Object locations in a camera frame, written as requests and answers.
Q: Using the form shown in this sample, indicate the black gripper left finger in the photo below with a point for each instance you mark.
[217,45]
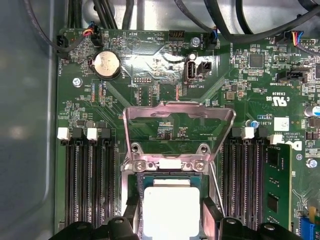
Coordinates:
[125,225]

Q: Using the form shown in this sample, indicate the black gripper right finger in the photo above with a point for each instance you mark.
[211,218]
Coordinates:
[212,225]

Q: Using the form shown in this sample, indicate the metal locking lever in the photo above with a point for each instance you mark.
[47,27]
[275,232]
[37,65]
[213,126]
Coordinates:
[217,190]

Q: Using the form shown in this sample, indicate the silver CPU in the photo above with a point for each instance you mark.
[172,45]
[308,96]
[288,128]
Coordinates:
[170,212]

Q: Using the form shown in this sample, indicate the metal socket cover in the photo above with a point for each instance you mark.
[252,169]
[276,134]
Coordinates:
[180,108]

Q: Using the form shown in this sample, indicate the CPU socket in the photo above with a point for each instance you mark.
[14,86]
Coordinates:
[211,185]

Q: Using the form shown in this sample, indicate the black RAM slot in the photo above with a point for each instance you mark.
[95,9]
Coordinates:
[241,180]
[70,180]
[110,180]
[82,180]
[228,180]
[96,180]
[256,180]

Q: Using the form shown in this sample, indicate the green RAM stick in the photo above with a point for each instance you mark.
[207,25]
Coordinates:
[282,175]

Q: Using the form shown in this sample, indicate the silver board screw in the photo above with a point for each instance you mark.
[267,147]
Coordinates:
[77,82]
[311,163]
[195,41]

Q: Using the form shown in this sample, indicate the green motherboard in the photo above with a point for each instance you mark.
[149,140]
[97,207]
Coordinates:
[225,82]

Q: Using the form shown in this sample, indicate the internal USB port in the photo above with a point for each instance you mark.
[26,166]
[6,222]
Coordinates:
[190,72]

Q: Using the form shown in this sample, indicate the black open PC case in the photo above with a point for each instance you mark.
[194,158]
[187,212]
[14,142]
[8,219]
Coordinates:
[25,100]

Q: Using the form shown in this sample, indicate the round coin battery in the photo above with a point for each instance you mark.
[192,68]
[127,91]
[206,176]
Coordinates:
[106,63]

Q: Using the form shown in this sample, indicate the black pin header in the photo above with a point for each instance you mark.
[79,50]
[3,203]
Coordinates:
[176,35]

